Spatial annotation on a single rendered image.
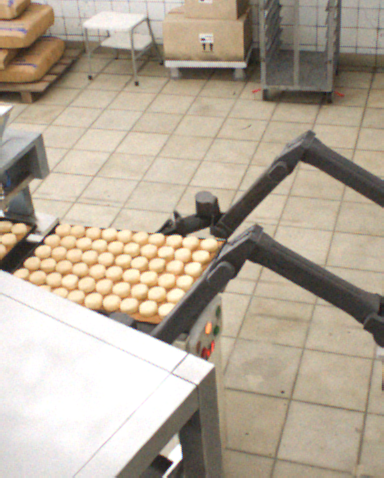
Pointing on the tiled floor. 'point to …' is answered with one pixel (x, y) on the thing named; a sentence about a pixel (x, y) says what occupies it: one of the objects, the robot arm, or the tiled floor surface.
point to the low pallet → (42, 78)
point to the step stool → (121, 35)
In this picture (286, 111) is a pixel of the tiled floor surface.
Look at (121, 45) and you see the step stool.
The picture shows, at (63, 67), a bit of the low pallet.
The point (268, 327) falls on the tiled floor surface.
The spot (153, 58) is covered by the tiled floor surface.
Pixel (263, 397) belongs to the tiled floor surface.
